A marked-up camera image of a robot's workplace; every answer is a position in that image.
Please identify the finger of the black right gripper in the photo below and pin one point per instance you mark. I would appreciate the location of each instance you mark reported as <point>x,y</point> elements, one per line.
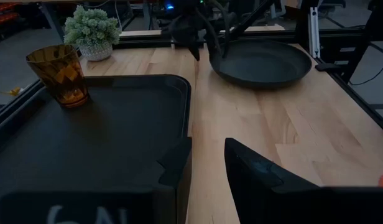
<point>195,51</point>
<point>215,49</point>

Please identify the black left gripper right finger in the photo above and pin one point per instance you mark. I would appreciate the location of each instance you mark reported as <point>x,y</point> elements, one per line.
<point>250,174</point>

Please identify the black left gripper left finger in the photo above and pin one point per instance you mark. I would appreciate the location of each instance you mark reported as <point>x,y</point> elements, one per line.
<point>179,168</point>

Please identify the black round plate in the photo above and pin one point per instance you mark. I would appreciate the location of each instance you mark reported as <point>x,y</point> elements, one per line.
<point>266,65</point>

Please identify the amber faceted glass cup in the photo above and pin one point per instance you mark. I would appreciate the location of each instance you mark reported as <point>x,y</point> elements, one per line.
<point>61,77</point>

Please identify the black rectangular serving tray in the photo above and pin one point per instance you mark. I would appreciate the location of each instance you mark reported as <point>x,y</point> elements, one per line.
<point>117,130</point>

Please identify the green plant in white pot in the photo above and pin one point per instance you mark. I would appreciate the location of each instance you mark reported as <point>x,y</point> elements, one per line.
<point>92,28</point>

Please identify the black upright frame post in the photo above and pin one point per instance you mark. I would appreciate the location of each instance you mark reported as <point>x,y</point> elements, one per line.
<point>301,18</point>

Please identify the silver aluminium bracket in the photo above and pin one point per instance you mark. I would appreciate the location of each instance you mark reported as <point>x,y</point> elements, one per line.
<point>314,31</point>

